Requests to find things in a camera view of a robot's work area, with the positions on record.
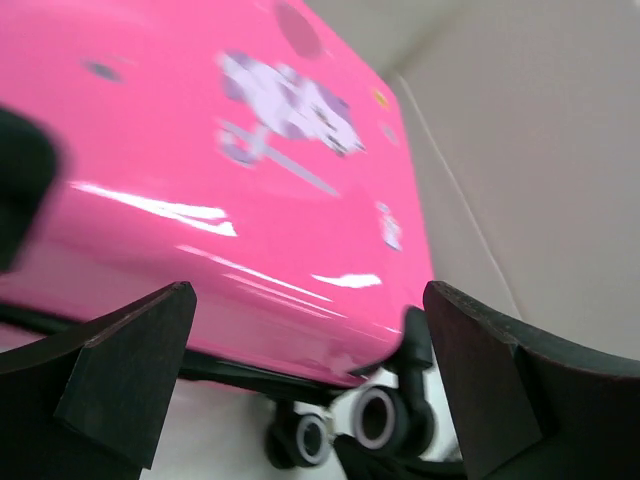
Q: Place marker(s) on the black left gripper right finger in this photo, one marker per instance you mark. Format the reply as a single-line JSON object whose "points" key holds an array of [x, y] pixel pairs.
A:
{"points": [[527, 404]]}

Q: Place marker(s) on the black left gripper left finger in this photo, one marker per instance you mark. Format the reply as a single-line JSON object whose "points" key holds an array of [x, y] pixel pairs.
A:
{"points": [[91, 402]]}

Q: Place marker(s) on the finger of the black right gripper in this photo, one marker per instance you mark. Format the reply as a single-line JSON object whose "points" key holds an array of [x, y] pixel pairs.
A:
{"points": [[31, 162]]}

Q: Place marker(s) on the pink hard-shell suitcase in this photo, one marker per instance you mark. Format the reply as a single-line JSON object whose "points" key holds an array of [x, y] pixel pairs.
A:
{"points": [[245, 148]]}

